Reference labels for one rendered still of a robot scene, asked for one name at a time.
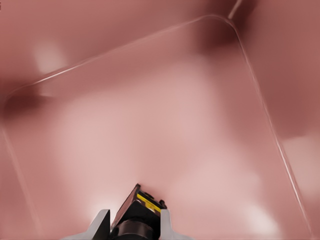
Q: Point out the pink translucent box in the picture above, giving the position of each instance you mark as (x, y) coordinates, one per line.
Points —
(160, 112)

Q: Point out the black and yellow button switch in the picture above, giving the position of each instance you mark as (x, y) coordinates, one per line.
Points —
(138, 215)

